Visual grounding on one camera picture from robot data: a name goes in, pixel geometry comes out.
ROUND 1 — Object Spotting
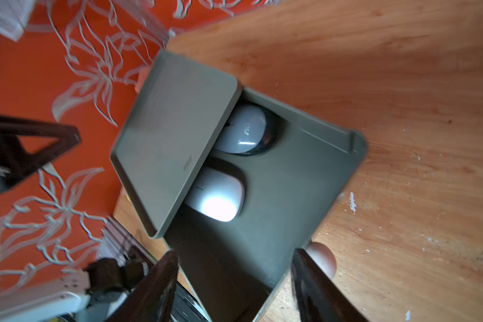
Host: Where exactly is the grey black computer mouse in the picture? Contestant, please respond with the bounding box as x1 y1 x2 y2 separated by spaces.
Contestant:
213 103 280 156

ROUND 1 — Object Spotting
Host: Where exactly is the white pink computer mouse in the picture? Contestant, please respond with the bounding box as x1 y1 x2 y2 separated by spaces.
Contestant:
184 167 245 222

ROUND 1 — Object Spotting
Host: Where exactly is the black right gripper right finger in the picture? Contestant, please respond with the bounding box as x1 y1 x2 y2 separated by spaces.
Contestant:
291 248 367 321

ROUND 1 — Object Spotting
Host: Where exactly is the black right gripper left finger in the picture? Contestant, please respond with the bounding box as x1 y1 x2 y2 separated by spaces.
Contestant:
107 250 178 322

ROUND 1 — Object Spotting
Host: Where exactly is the white mesh wall basket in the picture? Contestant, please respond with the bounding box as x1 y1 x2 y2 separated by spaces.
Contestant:
0 0 36 42

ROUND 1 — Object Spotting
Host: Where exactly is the grey top drawer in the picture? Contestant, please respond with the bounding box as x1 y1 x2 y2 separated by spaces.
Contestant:
164 88 368 321

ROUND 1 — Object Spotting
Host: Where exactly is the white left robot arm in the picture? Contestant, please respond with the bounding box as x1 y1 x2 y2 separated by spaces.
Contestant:
0 115 150 321

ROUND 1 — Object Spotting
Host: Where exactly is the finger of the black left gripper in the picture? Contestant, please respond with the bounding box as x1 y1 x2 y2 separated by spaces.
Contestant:
0 115 81 194

